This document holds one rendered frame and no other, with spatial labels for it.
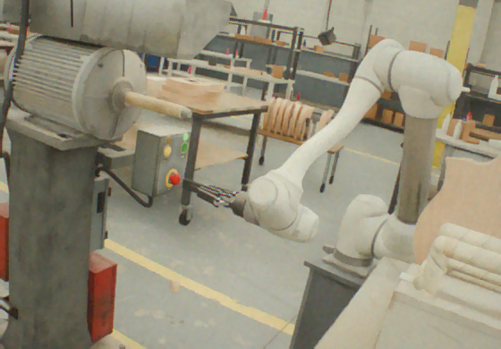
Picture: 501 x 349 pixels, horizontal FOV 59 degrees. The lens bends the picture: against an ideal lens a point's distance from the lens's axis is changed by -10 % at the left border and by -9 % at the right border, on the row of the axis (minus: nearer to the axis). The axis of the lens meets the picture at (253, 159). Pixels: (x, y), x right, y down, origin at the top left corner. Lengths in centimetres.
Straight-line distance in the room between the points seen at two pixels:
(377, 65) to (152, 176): 76
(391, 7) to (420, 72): 1097
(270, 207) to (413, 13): 1121
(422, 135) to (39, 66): 111
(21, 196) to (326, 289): 111
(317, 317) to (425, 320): 108
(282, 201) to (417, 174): 52
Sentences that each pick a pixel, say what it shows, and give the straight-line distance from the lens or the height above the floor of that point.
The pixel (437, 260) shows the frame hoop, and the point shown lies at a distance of 81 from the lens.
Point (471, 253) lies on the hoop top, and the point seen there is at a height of 120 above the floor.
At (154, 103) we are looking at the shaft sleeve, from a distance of 121.
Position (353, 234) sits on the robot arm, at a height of 85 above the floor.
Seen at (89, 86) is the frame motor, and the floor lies 128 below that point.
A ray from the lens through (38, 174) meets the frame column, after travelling 145.
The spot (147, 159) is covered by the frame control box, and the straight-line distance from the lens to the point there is 151.
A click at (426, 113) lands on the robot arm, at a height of 134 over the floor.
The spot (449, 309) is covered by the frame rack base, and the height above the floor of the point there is 110.
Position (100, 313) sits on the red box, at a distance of 180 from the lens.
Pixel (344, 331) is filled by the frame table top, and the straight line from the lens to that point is 101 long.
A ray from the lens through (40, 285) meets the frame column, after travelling 159.
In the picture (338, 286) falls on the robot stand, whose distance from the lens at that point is 179.
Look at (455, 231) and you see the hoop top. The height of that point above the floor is 121.
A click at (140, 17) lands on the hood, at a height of 146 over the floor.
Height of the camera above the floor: 146
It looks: 14 degrees down
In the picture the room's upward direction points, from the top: 11 degrees clockwise
